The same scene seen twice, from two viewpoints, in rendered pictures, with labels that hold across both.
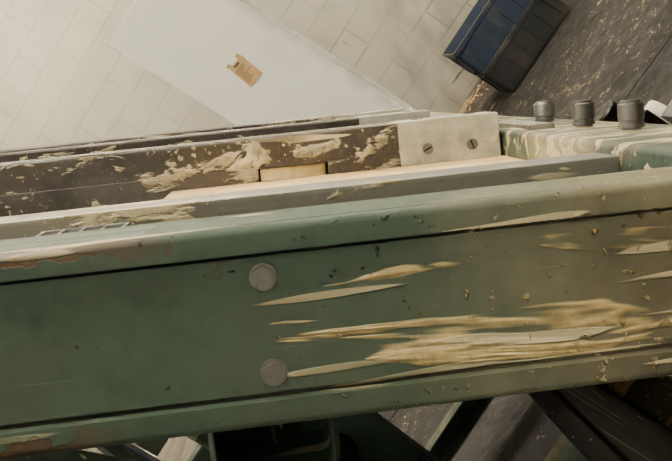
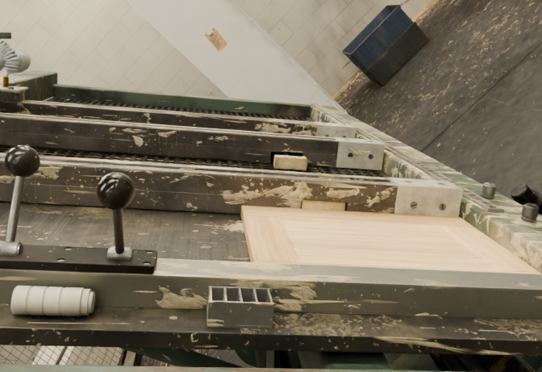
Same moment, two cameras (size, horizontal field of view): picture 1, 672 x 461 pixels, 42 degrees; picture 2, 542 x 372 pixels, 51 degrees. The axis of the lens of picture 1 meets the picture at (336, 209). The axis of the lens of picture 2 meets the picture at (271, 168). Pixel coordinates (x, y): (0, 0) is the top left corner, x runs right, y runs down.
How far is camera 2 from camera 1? 0.31 m
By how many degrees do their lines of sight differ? 7
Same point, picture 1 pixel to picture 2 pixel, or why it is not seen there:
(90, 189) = (187, 194)
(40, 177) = (155, 181)
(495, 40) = (378, 51)
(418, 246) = not seen: outside the picture
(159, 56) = (161, 19)
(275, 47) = (239, 28)
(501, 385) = not seen: outside the picture
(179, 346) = not seen: outside the picture
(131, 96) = (133, 36)
